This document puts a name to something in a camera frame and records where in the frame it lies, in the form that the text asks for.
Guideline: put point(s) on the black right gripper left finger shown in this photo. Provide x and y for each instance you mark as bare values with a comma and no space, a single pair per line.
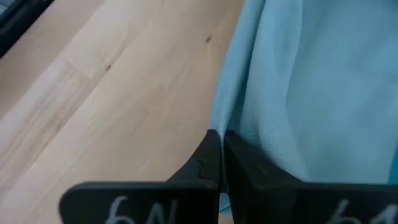
140,202

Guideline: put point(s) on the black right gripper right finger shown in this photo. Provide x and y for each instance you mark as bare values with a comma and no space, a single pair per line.
280,202

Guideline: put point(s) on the light blue microfiber towel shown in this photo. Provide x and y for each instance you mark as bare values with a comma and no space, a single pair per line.
311,93

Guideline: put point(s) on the black aluminium table frame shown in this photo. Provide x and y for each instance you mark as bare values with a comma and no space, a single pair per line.
25,18

